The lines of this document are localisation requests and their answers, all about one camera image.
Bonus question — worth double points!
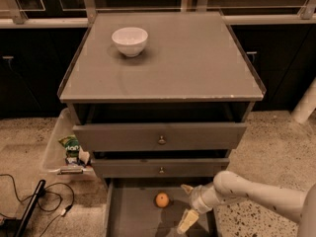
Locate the black cable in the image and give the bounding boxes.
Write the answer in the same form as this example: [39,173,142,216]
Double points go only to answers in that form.
[0,173,76,237]

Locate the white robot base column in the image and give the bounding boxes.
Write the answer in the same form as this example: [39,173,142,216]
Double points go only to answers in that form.
[291,78,316,123]

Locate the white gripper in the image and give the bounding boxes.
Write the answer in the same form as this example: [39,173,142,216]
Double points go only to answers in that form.
[177,183,221,234]

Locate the grey drawer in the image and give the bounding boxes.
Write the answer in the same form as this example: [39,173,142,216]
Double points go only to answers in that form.
[105,178,222,237]
[73,122,246,152]
[92,158,229,178]

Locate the grey drawer cabinet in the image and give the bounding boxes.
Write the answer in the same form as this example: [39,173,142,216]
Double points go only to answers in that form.
[57,11,267,190]

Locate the clear plastic bin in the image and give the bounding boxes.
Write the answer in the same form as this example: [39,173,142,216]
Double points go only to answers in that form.
[41,109,96,181]

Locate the orange fruit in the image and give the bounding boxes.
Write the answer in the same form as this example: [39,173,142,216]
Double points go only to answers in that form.
[155,193,170,208]

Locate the black bar tool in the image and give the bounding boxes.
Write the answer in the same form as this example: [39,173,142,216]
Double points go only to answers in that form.
[14,180,45,237]

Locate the white ceramic bowl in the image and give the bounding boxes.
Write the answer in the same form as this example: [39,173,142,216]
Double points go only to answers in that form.
[112,27,148,57]

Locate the metal railing frame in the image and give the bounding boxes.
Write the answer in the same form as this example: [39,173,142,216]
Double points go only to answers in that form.
[0,0,316,28]

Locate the green snack bag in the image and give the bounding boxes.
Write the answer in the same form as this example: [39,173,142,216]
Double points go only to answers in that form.
[58,134,80,164]

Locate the grey top drawer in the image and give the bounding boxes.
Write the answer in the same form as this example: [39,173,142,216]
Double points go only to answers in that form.
[73,122,246,152]

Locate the grey middle drawer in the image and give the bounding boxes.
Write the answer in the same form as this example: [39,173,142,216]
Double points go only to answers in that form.
[92,158,229,178]

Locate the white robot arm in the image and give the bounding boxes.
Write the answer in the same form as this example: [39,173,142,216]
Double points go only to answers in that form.
[177,171,316,237]

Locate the grey bottom drawer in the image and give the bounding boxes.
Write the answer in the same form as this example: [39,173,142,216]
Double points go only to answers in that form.
[105,178,222,237]

